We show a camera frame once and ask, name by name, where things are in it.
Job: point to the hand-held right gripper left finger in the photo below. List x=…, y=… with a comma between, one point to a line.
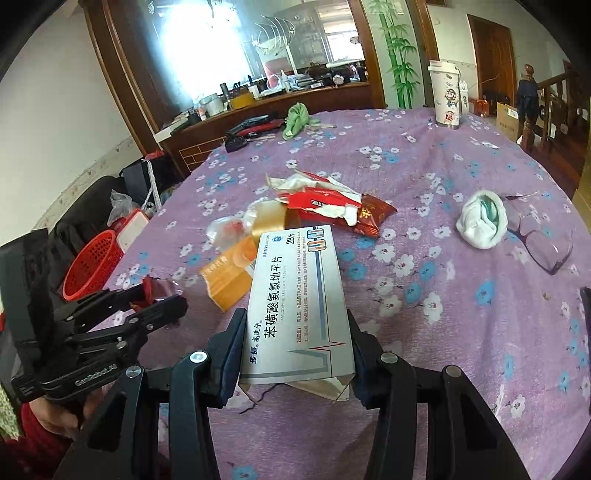
x=226, y=360

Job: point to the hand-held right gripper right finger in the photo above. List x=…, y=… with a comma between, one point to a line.
x=362, y=364

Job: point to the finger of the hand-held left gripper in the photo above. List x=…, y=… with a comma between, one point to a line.
x=157, y=314
x=115, y=300

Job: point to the small red shiny wrapper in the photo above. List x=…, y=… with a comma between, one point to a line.
x=157, y=288

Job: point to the red plastic basket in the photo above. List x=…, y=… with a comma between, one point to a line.
x=94, y=265

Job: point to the white medicine box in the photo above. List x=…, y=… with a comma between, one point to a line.
x=295, y=300

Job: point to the dark red snack packet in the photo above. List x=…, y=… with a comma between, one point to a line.
x=374, y=214

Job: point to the red white carton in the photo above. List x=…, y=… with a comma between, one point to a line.
x=318, y=198

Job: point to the person's left hand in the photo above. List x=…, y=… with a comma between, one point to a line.
x=69, y=413

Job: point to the white box with red rim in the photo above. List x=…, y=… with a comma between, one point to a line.
x=134, y=228

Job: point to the orange cardboard box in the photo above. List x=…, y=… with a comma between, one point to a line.
x=228, y=277

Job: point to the purple floral tablecloth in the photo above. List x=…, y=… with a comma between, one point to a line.
x=438, y=323

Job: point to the crumpled plastic bag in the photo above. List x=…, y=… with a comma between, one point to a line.
x=121, y=205

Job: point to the clear plastic bag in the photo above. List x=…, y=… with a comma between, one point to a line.
x=226, y=228

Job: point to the black bag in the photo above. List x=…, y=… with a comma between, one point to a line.
x=143, y=177

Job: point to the brown paper packet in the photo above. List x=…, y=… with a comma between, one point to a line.
x=274, y=214

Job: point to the small black case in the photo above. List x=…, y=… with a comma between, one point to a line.
x=234, y=143

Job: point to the white green rolled sock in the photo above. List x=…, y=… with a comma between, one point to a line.
x=482, y=219

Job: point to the wooden counter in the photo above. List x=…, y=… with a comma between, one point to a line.
x=221, y=124

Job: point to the black red tool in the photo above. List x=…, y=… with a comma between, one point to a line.
x=258, y=124

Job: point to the clear glasses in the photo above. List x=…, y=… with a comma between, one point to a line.
x=549, y=251

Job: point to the black phone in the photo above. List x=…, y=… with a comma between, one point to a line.
x=586, y=304

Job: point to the green cloth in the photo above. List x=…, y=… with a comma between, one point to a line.
x=298, y=117

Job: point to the white printed cup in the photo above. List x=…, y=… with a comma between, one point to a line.
x=444, y=92

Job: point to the dark blue jacket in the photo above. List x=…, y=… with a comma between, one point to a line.
x=527, y=94

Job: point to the wooden stair railing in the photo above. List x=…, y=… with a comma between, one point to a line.
x=558, y=106

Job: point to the wooden door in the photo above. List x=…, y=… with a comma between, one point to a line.
x=491, y=60

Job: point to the bamboo wall sticker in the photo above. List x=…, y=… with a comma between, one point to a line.
x=399, y=55

